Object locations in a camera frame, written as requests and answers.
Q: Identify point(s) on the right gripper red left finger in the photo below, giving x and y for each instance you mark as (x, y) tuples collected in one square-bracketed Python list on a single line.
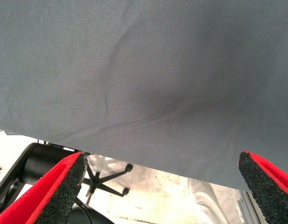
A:
[(36, 198)]

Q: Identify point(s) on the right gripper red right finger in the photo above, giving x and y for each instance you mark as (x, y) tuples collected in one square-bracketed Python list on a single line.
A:
[(272, 191)]

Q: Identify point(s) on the aluminium profile bar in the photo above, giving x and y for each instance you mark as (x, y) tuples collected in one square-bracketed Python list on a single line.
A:
[(247, 207)]

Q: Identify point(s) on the black office chair base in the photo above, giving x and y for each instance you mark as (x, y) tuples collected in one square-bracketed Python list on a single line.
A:
[(97, 182)]

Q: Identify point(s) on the grey trouser leg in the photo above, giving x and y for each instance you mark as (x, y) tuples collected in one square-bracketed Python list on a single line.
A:
[(206, 203)]

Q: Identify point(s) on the dark grey table cloth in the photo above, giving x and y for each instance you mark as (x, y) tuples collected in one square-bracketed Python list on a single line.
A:
[(146, 70)]

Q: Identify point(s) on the black robot torso frame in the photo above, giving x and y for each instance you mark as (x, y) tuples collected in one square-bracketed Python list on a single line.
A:
[(31, 163)]

